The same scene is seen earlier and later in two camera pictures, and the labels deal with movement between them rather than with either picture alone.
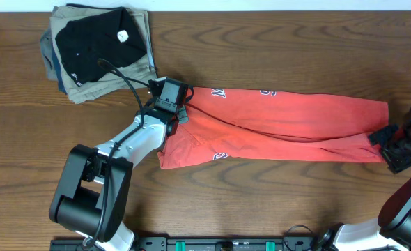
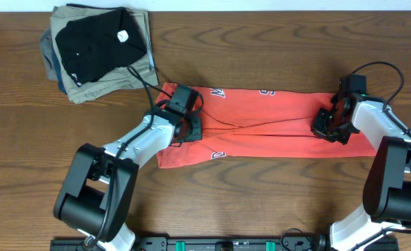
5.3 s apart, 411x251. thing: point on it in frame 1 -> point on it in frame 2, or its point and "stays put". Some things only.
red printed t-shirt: x=242 y=125 stays put
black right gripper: x=395 y=164 -> x=318 y=128
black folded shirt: x=112 y=37 stays put
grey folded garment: x=47 y=47 stays put
